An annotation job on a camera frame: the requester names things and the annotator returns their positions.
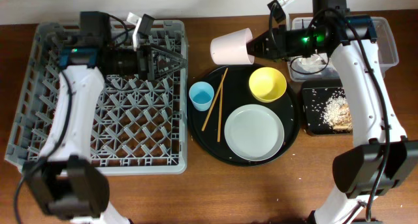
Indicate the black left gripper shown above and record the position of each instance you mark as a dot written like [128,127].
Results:
[147,72]

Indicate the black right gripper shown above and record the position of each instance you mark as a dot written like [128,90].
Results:
[279,40]

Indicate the white paper napkin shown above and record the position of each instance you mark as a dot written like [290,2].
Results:
[310,64]

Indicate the yellow plastic bowl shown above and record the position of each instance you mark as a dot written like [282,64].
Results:
[267,84]

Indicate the pink plastic cup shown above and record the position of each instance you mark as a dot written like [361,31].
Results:
[231,49]

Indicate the light blue plastic cup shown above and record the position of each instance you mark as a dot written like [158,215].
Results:
[201,95]

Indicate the pile of food scraps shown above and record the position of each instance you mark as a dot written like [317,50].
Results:
[336,115]

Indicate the grey round plate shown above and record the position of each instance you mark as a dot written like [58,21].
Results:
[254,132]

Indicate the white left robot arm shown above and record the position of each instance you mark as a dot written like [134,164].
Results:
[63,181]

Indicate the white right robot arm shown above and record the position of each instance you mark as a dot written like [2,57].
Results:
[382,156]

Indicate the clear plastic waste bin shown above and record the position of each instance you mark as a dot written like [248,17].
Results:
[387,55]

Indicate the black rectangular waste tray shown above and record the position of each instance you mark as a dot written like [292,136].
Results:
[314,94]

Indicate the grey plastic dishwasher rack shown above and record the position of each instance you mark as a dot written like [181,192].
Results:
[139,127]

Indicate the round black serving tray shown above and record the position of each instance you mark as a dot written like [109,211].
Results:
[236,93]

